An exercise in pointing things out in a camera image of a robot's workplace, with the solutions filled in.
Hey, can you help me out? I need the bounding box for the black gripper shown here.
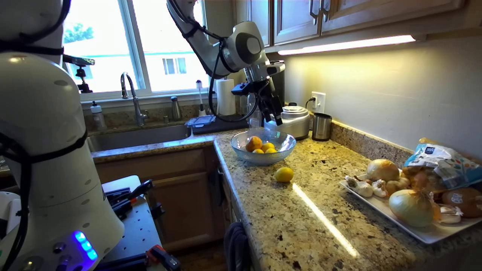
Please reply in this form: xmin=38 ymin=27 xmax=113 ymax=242
xmin=230 ymin=75 xmax=285 ymax=125

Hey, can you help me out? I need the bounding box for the red yellow apple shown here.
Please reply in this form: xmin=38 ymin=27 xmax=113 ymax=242
xmin=245 ymin=135 xmax=262 ymax=152

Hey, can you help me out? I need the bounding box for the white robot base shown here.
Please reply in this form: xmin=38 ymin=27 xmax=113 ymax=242
xmin=0 ymin=0 xmax=123 ymax=271

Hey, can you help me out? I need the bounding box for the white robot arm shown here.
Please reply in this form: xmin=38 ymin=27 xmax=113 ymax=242
xmin=167 ymin=0 xmax=283 ymax=125

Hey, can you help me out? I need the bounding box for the clear glass bowl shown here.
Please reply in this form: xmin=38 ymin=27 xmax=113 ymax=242
xmin=230 ymin=128 xmax=297 ymax=165

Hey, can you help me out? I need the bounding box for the silver rice cooker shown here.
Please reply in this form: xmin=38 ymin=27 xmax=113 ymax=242
xmin=280 ymin=105 xmax=313 ymax=138

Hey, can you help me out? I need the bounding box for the white paper towel roll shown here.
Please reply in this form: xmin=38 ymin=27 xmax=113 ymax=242
xmin=215 ymin=78 xmax=236 ymax=115

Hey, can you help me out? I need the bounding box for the steel cup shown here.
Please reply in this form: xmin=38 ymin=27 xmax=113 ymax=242
xmin=312 ymin=112 xmax=331 ymax=141

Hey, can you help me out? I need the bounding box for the wooden cabinet door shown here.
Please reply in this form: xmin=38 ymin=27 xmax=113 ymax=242
xmin=273 ymin=0 xmax=321 ymax=45
xmin=321 ymin=0 xmax=465 ymax=33

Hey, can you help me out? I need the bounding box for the right wooden cabinet door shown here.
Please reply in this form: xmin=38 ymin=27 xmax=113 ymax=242
xmin=321 ymin=0 xmax=465 ymax=33

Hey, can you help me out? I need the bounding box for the yellow onion left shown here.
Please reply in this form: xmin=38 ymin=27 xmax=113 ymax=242
xmin=366 ymin=158 xmax=399 ymax=180

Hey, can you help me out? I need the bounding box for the yellow onion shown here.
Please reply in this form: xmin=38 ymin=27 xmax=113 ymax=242
xmin=366 ymin=158 xmax=399 ymax=180
xmin=388 ymin=189 xmax=434 ymax=228

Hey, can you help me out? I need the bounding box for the chrome sink faucet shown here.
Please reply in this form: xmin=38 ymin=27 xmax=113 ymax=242
xmin=120 ymin=72 xmax=146 ymax=126

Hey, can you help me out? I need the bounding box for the under cabinet light strip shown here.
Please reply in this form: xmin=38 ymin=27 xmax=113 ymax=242
xmin=279 ymin=34 xmax=416 ymax=55

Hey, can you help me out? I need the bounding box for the window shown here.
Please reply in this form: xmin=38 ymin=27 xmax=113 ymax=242
xmin=63 ymin=0 xmax=208 ymax=93

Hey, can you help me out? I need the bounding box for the dark hanging towel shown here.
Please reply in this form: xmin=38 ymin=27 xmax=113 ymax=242
xmin=223 ymin=221 xmax=251 ymax=271

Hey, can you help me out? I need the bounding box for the soap dispenser bottle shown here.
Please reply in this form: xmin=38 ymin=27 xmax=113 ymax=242
xmin=90 ymin=100 xmax=105 ymax=131

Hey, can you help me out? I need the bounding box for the yellow onion right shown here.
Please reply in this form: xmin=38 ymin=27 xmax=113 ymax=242
xmin=388 ymin=189 xmax=434 ymax=228

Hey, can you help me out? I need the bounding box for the blue white food bag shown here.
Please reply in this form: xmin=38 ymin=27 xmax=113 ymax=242
xmin=404 ymin=143 xmax=482 ymax=188

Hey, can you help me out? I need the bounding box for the white rectangular plate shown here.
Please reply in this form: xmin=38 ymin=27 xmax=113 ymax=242
xmin=340 ymin=176 xmax=480 ymax=243

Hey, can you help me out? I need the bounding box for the white wall outlet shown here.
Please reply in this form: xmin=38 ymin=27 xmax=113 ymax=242
xmin=312 ymin=91 xmax=325 ymax=112

